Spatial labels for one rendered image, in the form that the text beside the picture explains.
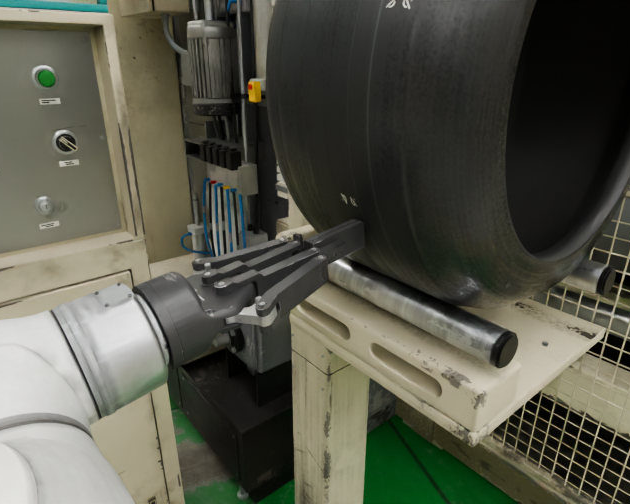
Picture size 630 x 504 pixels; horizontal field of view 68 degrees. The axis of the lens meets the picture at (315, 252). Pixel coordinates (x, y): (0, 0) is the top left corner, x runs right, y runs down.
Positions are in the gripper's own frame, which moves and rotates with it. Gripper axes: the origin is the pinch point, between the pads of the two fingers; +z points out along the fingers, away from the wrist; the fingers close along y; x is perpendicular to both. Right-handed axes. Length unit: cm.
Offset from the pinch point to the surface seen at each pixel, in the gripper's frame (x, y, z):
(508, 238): 0.8, -11.8, 13.0
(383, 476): 108, 36, 41
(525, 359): 25.4, -9.5, 25.4
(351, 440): 64, 24, 19
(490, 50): -17.5, -11.4, 8.1
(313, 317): 22.0, 17.3, 8.3
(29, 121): -11, 53, -16
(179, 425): 103, 97, 1
